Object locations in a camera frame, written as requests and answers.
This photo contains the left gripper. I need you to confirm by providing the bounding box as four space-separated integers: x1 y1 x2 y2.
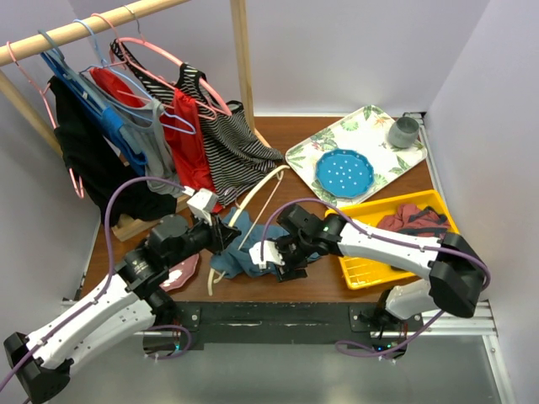
166 209 241 268

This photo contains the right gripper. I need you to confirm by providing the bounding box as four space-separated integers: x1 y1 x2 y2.
272 233 314 282

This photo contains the cream hanger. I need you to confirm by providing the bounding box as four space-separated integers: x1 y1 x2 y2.
206 165 291 296

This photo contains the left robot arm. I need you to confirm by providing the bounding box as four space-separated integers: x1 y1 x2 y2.
3 215 241 403

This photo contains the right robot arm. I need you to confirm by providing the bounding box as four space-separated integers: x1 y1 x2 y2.
259 203 491 331

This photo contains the striped tank top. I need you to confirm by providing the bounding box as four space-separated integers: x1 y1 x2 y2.
109 40 283 206

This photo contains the light blue hanger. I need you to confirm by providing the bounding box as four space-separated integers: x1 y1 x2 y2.
72 19 197 136

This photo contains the grey tank top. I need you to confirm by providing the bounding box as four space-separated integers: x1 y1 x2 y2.
119 100 179 183

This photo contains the red tank top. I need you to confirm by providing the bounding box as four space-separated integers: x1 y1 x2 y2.
89 67 215 202

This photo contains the maroon tank top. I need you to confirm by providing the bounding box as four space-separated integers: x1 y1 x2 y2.
376 204 451 237

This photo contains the pink hanger with striped top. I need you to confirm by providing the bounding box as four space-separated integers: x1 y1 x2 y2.
91 13 232 116

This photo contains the black tank top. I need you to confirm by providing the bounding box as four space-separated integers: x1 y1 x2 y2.
49 77 177 226

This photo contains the pink hanger with black top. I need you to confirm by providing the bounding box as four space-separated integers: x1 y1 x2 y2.
6 40 85 199

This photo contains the royal blue tank top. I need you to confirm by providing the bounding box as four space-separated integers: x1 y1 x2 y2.
40 50 147 176

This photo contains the grey blue hanger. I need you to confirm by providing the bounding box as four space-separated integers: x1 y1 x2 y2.
38 29 108 120

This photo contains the pink dotted plate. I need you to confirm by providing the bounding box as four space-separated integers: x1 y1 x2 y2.
161 254 200 291

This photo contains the wooden clothes rack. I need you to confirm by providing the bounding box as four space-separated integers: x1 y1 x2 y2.
1 1 268 242

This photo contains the blue dotted plate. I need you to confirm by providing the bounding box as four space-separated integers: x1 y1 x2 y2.
315 149 375 199

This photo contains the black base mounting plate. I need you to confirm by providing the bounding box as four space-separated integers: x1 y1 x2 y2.
142 300 424 353

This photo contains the floral serving tray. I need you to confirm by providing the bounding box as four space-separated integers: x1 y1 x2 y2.
286 105 427 208

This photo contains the yellow plastic bin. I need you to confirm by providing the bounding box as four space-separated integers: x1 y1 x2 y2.
339 189 459 290

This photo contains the grey cup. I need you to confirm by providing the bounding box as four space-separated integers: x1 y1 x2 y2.
387 116 419 148

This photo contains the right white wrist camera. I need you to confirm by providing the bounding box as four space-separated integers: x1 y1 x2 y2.
248 240 285 270

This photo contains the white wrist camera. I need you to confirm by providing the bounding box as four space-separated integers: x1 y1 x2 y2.
187 189 217 226
248 240 285 270

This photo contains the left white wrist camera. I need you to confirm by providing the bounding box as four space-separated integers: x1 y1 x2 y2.
187 189 217 226

